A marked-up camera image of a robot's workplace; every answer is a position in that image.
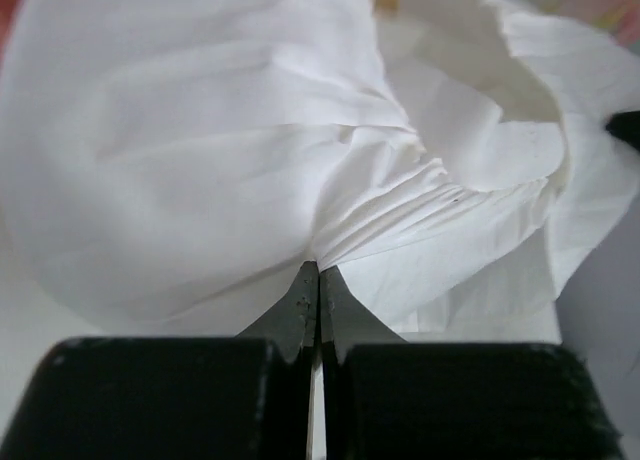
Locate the pink garment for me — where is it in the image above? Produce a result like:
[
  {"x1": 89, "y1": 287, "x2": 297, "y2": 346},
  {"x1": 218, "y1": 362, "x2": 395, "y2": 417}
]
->
[{"x1": 0, "y1": 0, "x2": 24, "y2": 59}]

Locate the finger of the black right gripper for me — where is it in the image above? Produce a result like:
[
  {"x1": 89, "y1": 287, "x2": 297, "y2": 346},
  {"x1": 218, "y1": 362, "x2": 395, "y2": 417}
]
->
[{"x1": 605, "y1": 111, "x2": 640, "y2": 150}]

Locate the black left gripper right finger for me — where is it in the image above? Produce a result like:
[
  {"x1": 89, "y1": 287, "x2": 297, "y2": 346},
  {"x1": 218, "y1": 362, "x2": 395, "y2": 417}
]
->
[{"x1": 318, "y1": 268, "x2": 623, "y2": 459}]

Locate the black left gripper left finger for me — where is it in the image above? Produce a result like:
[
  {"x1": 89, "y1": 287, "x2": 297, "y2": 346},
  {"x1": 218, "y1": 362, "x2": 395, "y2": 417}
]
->
[{"x1": 2, "y1": 262, "x2": 319, "y2": 459}]

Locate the white skirt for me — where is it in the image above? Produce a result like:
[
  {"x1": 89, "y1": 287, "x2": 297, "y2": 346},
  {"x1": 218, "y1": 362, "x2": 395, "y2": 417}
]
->
[{"x1": 1, "y1": 0, "x2": 639, "y2": 335}]

